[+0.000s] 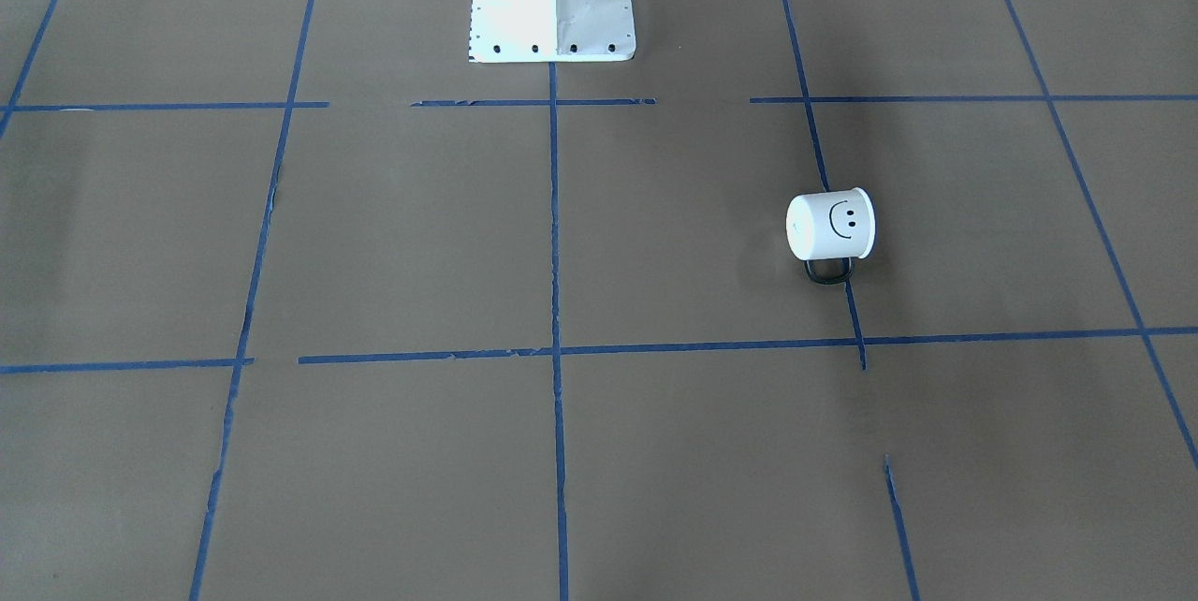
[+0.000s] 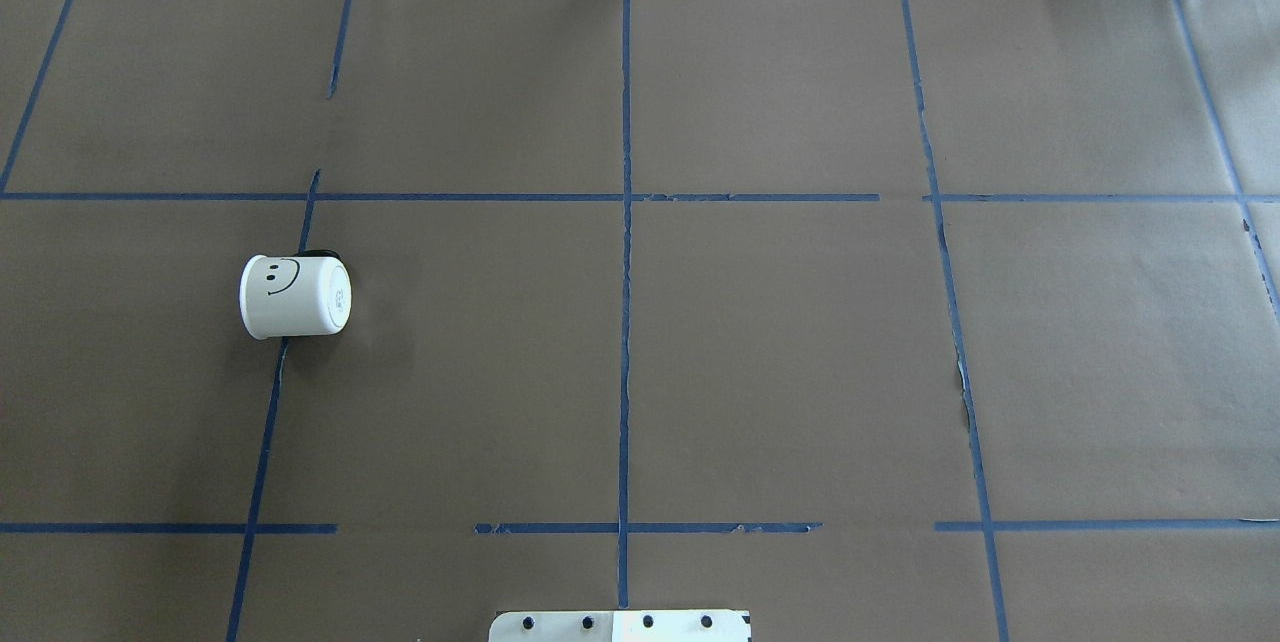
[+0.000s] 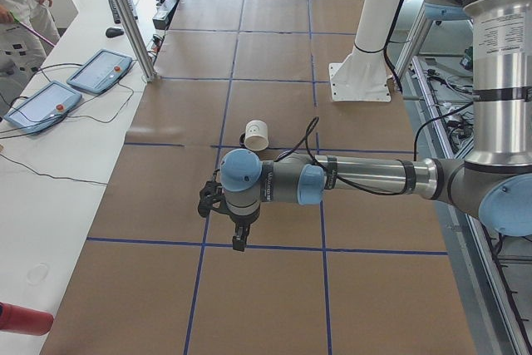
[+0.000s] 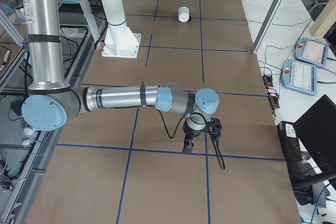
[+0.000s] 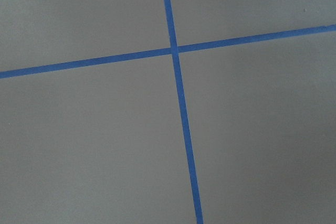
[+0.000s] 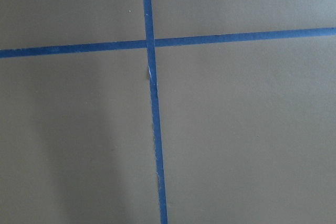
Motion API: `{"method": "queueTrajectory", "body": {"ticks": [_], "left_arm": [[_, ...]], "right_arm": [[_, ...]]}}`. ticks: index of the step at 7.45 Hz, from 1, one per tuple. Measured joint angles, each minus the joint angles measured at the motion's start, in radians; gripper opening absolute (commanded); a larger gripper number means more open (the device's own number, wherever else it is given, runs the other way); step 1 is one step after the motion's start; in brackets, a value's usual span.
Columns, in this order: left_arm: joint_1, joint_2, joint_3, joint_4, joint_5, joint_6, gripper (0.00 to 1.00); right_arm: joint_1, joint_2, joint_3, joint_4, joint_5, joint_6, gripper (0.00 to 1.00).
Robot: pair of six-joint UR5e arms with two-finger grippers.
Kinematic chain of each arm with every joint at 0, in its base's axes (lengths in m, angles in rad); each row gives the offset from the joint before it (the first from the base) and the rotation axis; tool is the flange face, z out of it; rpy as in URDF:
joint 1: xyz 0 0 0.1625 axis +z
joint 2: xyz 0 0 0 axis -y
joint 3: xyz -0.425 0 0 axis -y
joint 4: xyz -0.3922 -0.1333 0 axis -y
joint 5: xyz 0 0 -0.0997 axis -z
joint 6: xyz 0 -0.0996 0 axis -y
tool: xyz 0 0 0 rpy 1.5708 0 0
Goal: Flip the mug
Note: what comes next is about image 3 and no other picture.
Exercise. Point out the teach pendant tablet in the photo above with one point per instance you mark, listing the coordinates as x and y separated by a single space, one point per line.
100 72
45 108

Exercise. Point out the near teach pendant tablet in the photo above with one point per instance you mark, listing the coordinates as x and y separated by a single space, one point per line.
45 108

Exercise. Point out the aluminium frame post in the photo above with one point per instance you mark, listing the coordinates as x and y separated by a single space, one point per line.
136 41

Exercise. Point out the far teach pendant tablet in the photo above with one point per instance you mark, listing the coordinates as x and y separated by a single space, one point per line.
100 72

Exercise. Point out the brown paper table cover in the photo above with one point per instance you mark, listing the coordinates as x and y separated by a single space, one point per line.
191 250

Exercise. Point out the black computer mouse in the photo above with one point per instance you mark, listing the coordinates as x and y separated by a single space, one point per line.
112 32

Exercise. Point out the red cylinder bottle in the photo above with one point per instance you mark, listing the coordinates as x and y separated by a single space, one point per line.
16 319

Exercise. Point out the white mug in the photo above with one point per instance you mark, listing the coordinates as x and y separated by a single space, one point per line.
255 136

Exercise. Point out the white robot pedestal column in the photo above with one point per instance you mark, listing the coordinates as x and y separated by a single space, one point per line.
362 76

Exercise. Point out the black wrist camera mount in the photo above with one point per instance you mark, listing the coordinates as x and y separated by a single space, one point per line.
211 198

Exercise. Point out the person in white clothes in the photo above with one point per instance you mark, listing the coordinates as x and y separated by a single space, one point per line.
19 45

